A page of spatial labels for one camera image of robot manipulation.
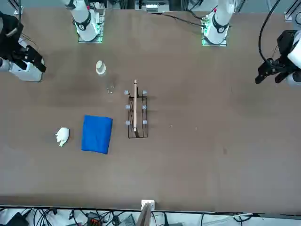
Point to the clear spray bottle white cap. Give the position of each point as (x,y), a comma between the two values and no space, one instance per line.
(100,67)

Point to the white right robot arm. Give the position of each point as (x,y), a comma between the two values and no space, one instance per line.
(85,21)

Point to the upright camera post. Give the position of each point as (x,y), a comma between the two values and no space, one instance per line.
(145,215)

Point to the folded blue cloth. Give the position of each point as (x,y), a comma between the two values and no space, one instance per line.
(97,134)

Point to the white tissue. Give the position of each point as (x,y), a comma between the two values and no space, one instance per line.
(63,136)

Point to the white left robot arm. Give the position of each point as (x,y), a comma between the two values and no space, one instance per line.
(219,21)

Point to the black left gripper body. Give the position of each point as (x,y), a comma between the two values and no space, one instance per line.
(285,42)

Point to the power adapter with orange plugs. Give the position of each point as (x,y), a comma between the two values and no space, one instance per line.
(93,220)

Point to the metal table edge bracket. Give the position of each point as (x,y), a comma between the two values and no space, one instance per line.
(148,203)

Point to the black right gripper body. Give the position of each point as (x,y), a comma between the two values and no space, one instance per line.
(9,47)

